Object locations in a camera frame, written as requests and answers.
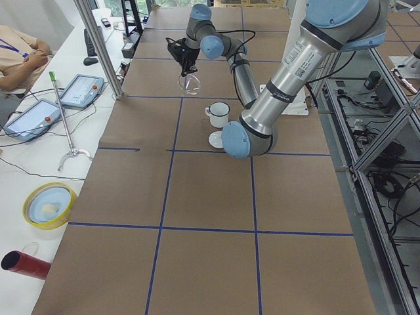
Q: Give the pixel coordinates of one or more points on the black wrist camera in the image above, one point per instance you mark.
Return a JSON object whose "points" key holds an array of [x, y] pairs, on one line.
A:
{"points": [[176, 48]]}

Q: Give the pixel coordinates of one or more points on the white enamel cup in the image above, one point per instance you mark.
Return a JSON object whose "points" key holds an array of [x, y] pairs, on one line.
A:
{"points": [[218, 114]]}

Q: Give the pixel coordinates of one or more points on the person in beige shirt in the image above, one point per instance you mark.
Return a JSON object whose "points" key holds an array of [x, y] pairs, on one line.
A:
{"points": [[23, 59]]}

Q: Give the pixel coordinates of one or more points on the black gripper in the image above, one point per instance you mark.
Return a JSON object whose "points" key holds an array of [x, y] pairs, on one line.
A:
{"points": [[188, 54]]}

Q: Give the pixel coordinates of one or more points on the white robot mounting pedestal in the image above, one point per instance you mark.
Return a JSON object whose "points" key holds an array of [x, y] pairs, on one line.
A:
{"points": [[297, 13]]}

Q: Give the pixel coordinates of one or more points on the black computer mouse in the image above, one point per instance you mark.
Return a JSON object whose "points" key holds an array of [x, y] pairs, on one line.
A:
{"points": [[88, 61]]}

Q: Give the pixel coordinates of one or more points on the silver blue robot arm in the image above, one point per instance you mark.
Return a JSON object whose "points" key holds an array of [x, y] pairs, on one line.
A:
{"points": [[327, 27]]}

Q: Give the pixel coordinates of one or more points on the aluminium side rack frame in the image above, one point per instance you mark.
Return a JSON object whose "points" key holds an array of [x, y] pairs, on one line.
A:
{"points": [[369, 102]]}

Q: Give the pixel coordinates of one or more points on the metal reacher grabber stick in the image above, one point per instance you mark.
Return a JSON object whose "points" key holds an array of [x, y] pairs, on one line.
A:
{"points": [[73, 152]]}

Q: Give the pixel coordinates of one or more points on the teach pendant tablet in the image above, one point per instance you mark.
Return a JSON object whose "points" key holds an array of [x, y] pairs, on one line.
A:
{"points": [[34, 121], [81, 91]]}

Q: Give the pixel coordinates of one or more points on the near teach pendant tablet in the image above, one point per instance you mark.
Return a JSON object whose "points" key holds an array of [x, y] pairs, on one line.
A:
{"points": [[34, 121]]}

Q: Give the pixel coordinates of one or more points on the aluminium frame post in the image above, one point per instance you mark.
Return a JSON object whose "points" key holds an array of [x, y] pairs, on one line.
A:
{"points": [[89, 21]]}

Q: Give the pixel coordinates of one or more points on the black keyboard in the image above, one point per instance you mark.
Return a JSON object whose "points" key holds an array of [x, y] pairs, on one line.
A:
{"points": [[89, 44]]}

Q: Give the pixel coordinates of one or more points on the grey power box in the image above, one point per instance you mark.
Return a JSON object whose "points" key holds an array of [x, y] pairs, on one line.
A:
{"points": [[130, 45]]}

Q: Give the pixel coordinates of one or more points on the yellow rimmed blue bowl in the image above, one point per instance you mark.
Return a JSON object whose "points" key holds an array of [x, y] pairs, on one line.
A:
{"points": [[49, 206]]}

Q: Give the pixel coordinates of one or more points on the black step ladder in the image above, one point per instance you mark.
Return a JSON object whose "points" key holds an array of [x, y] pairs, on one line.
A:
{"points": [[130, 8]]}

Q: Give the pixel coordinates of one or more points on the red cardboard tube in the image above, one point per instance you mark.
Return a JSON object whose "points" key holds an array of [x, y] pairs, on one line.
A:
{"points": [[25, 264]]}

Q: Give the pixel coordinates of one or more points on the far teach pendant tablet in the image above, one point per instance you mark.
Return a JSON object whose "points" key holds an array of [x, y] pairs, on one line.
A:
{"points": [[81, 91]]}

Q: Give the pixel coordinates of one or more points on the clear plastic funnel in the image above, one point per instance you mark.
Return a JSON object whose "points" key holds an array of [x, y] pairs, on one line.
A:
{"points": [[189, 84]]}

